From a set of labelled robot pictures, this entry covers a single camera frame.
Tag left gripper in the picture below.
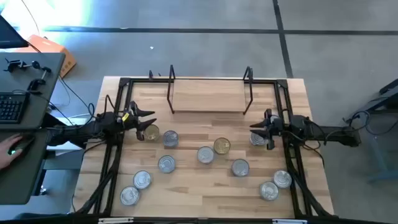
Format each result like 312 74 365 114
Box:
119 101 157 141

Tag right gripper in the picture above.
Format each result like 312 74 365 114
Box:
249 108 287 151

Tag gold-lid tuna can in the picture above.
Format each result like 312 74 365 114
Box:
143 124 160 141
213 137 231 156

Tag wooden shelf with black legs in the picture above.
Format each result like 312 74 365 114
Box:
166 64 254 116

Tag white printed carton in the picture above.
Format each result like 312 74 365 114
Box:
55 145 85 157

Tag black desk support beam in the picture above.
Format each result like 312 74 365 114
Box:
42 112 68 128

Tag black desk clamp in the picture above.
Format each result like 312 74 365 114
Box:
27 65 53 95
3 58 42 73

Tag orange cardboard box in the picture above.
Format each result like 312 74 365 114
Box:
17 33 78 79

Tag black computer mouse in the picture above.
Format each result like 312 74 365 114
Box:
12 136 35 156

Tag light grey desk top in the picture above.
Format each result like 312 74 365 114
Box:
0 52 67 131

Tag black computer keyboard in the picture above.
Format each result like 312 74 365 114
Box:
0 92 30 124

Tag dark grey desk top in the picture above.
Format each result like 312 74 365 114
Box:
0 128 53 205

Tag person's hand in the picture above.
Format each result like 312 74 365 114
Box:
0 133 25 170

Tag black desk monitor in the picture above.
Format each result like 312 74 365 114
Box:
0 14 30 50

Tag white frame bracket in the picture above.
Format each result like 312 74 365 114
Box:
272 219 308 224
98 217 134 224

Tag blue cable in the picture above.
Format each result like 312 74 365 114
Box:
364 109 398 136

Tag grey-blue metal desk frame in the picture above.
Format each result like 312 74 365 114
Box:
341 77 398 184

